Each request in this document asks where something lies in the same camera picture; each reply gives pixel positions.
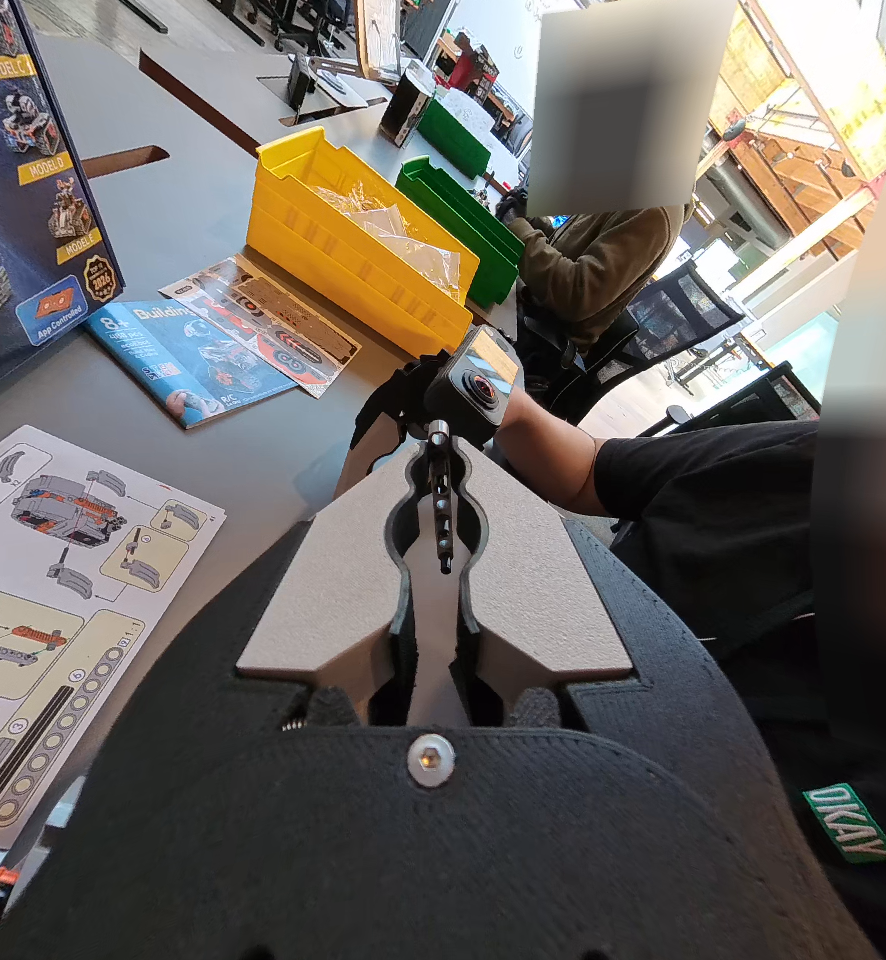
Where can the clear plastic bags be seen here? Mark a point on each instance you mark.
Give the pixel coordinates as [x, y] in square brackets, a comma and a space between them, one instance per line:
[398, 232]

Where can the open instruction booklet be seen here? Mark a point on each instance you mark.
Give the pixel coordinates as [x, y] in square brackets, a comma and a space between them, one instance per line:
[53, 600]

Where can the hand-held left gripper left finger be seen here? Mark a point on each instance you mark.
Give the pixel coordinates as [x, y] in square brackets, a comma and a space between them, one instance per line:
[323, 600]

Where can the upright cardboard board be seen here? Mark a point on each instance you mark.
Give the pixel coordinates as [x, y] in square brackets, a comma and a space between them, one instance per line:
[379, 37]

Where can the short green plastic bin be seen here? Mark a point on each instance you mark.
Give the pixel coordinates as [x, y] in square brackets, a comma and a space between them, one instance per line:
[450, 142]

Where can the grey desk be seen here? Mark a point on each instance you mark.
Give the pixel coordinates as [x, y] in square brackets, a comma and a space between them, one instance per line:
[210, 82]
[285, 442]

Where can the long green plastic bin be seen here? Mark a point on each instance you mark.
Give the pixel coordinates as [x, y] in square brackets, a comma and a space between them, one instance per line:
[480, 240]

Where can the grey bushing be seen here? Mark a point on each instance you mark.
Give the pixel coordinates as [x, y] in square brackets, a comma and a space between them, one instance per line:
[438, 431]

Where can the blue robot kit box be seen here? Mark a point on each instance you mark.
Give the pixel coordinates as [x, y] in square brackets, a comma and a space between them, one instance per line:
[15, 262]

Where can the blue manual booklet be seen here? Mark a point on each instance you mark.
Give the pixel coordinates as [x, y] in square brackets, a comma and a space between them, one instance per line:
[158, 360]

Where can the black desktop stand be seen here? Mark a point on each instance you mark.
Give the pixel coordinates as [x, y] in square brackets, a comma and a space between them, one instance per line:
[315, 79]

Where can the yellow plastic bin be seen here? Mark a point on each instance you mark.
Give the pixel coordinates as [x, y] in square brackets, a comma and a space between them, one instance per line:
[315, 247]

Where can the dark cube box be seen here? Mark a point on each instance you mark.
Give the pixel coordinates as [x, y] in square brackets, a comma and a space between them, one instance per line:
[405, 105]

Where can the black mesh office chair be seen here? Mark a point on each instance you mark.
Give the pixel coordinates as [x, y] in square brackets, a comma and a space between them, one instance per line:
[675, 315]

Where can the sticker sheet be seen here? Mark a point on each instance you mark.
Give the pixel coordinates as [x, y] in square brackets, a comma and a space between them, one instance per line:
[263, 322]

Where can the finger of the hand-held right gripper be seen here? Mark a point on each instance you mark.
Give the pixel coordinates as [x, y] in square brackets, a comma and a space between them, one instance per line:
[371, 465]

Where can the whiteboard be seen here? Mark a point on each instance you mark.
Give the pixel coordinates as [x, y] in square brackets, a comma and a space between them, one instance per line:
[503, 37]

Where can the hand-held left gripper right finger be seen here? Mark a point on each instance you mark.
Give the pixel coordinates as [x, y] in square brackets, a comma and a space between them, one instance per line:
[540, 600]

